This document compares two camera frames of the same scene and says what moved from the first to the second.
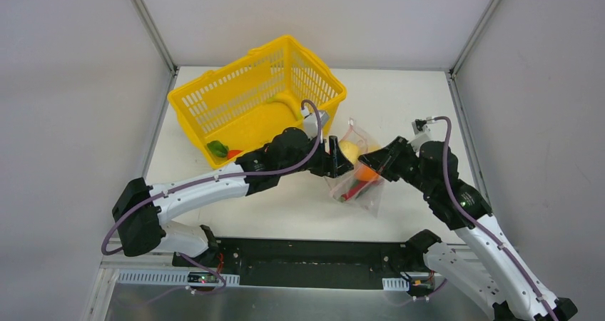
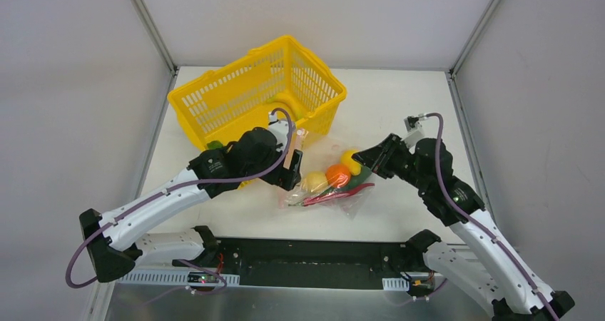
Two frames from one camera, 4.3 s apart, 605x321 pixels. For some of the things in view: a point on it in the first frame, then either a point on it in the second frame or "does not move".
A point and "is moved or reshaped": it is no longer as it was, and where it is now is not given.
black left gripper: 328,156 → 287,173
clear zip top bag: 360,185 is moved or reshaped
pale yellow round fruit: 350,150 → 316,182
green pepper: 217,148 does not move
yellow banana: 290,100 does not move
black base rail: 317,262 does not move
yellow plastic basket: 244,103 does not move
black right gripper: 394,153 does not move
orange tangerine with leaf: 365,173 → 337,175
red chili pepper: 358,187 is moved or reshaped
